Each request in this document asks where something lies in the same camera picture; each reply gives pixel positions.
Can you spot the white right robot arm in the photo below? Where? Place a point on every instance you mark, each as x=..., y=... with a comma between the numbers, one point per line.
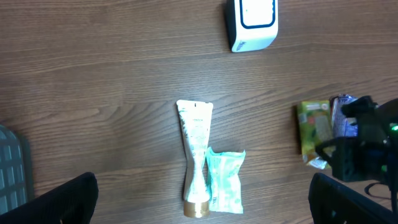
x=377, y=125

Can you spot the grey plastic mesh basket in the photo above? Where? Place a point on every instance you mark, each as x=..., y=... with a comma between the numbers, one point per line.
x=15, y=186

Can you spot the white tube with gold cap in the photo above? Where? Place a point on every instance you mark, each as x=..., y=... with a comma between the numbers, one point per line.
x=195, y=123

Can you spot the green yellow snack packet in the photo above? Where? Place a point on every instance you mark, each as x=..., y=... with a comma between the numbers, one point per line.
x=314, y=121

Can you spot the white barcode scanner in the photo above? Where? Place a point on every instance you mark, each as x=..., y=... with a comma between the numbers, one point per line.
x=251, y=24

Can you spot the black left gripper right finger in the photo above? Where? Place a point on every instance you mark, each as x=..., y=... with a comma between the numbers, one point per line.
x=333, y=202

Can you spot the purple Carefree package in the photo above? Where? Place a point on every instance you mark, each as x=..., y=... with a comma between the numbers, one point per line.
x=340, y=124

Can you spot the teal snack packet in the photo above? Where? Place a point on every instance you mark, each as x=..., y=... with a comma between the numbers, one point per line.
x=223, y=181

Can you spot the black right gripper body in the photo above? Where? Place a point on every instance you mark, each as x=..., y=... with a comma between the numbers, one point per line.
x=352, y=161

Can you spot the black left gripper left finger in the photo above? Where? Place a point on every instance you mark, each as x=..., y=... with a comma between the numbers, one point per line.
x=72, y=202

